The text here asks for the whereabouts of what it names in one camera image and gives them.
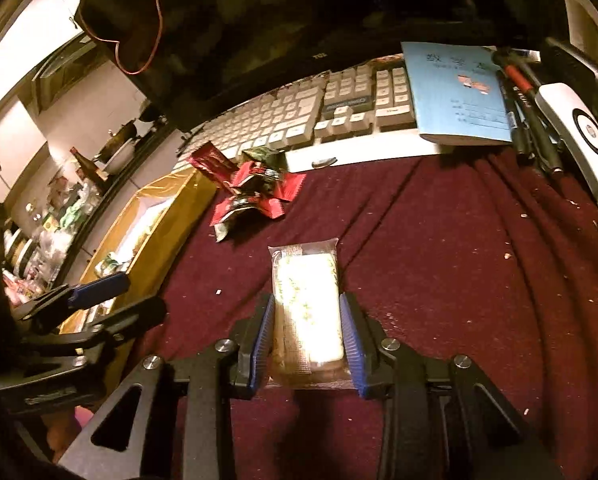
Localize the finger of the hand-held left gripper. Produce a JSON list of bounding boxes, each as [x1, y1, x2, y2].
[[10, 272, 132, 335], [19, 295, 170, 368]]

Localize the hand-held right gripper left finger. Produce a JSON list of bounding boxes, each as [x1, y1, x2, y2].
[[56, 292, 276, 480]]

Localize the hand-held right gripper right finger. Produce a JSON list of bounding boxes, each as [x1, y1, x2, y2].
[[339, 292, 566, 480]]

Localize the clear-wrapped cream cake packet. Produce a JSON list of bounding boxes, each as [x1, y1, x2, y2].
[[267, 240, 356, 391]]

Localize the green packet in box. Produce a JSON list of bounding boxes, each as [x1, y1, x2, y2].
[[95, 255, 132, 278]]

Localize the yellow cardboard box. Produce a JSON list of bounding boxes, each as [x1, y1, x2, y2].
[[58, 166, 218, 343]]

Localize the maroon table cloth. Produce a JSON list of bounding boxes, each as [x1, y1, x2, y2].
[[124, 147, 598, 480]]

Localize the brown glass bottle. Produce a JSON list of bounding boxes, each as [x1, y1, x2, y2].
[[70, 146, 102, 187]]

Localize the red crinkled snack wrapper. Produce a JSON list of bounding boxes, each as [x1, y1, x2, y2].
[[210, 187, 274, 226], [239, 161, 307, 219]]

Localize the dark wok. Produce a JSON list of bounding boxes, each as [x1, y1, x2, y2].
[[99, 119, 140, 157]]

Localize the dark red snack packet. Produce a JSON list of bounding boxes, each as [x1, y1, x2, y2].
[[188, 141, 240, 187]]

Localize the dark green snack wrapper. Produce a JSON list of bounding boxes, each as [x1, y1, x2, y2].
[[241, 146, 286, 171]]

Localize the white kitchen cabinets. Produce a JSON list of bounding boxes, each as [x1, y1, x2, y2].
[[0, 0, 87, 201]]

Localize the black microwave oven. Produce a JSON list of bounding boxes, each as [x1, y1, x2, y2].
[[30, 39, 102, 113]]

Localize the white computer keyboard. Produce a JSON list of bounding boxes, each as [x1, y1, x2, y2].
[[175, 57, 420, 172]]

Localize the light blue notebook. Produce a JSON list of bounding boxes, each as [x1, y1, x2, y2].
[[401, 41, 516, 147]]

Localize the red and black pen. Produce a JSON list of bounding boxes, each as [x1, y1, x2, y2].
[[490, 49, 547, 126]]

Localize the white and black device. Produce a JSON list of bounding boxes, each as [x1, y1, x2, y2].
[[533, 82, 598, 203]]

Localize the black computer monitor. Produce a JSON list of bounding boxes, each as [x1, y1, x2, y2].
[[144, 0, 570, 133]]

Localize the dark bag with red cord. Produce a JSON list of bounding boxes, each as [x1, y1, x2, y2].
[[74, 0, 180, 77]]

